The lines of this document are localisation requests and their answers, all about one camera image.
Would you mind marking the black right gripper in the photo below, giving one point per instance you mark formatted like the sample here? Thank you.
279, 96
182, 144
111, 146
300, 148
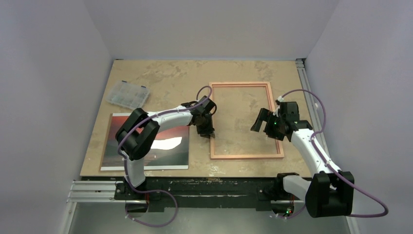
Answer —
269, 123

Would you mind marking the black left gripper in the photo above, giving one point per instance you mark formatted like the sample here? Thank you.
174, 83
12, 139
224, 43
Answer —
209, 134

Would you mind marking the pink wooden picture frame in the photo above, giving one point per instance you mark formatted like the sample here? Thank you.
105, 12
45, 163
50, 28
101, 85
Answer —
266, 85

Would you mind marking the sunset photo print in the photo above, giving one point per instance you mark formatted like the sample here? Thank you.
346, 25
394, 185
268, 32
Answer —
169, 151

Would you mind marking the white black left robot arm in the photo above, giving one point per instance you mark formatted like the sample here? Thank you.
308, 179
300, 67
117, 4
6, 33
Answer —
136, 136

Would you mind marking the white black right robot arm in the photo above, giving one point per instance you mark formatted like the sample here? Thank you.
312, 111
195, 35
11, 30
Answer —
327, 193

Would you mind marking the clear plastic organizer box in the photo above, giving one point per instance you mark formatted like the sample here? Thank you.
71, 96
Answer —
128, 95

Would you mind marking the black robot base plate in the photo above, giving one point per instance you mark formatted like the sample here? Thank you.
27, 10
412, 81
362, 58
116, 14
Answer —
258, 193

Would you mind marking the aluminium rail frame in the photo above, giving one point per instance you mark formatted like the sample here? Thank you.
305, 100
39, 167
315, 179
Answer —
264, 171

